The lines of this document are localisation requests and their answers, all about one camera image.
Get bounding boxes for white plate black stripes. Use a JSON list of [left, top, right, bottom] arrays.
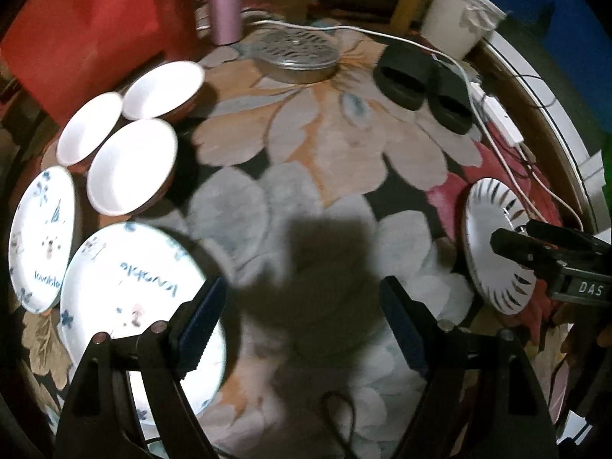
[[461, 177, 539, 316]]

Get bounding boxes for large white bear plate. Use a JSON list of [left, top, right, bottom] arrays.
[[59, 221, 227, 429]]

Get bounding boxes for small white bear plate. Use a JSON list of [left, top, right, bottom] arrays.
[[8, 165, 76, 314]]

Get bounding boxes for white bowl brown outside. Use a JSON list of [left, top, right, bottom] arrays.
[[122, 60, 205, 122], [86, 118, 178, 216], [56, 91, 124, 173]]

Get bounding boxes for right hand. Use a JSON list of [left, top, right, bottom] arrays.
[[553, 304, 611, 368]]

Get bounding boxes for white power strip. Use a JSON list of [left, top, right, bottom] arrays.
[[470, 82, 524, 147]]

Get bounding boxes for black slipper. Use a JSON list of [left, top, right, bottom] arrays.
[[427, 64, 474, 135], [373, 44, 436, 111]]

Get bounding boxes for floral round rug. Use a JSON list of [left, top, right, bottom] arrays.
[[18, 8, 580, 459]]

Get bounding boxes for white trash bin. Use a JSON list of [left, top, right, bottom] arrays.
[[420, 0, 506, 60]]

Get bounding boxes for round metal perforated tin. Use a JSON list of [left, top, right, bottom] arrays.
[[252, 29, 340, 84]]

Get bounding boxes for red bag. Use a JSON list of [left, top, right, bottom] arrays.
[[1, 0, 198, 125]]

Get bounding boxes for pink tumbler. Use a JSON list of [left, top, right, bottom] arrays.
[[202, 0, 244, 46]]

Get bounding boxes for white power cable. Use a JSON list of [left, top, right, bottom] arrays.
[[243, 18, 587, 233]]

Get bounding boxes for thin black cable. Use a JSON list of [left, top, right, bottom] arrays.
[[496, 73, 560, 111]]

